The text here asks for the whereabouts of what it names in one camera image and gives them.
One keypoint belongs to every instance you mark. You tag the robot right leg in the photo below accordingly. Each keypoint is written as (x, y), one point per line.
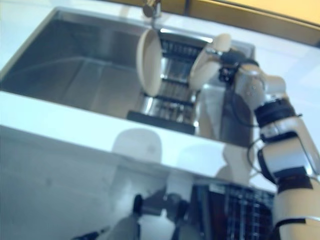
(183, 208)

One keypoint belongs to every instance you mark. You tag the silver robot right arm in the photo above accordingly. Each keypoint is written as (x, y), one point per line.
(282, 155)

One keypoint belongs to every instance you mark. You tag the chrome gooseneck faucet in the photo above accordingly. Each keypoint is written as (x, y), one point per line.
(151, 10)

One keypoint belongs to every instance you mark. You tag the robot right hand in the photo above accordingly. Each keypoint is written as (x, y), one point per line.
(230, 58)

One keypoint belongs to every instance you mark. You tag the black sink drying rack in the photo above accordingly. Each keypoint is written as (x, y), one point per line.
(160, 120)

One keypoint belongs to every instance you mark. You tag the stainless steel sink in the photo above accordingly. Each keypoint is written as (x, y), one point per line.
(75, 62)

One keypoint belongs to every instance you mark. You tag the cream round plate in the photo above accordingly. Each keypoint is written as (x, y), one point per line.
(202, 72)
(150, 65)

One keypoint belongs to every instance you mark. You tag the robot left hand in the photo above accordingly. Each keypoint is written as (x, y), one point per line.
(92, 235)

